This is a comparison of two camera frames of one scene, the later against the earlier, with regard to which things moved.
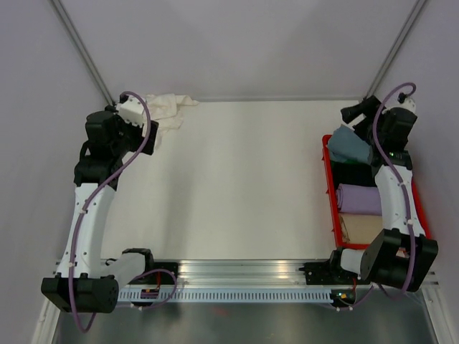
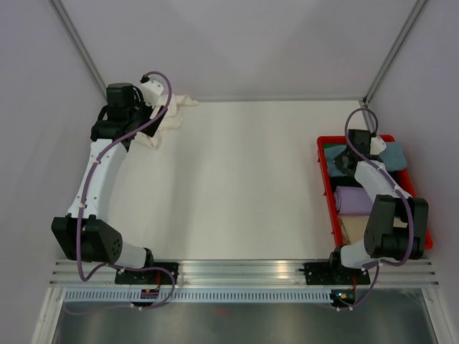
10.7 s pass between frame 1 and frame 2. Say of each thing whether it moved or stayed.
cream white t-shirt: stayed
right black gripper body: moved
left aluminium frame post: stayed
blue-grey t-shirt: moved
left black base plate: stayed
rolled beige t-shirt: stayed
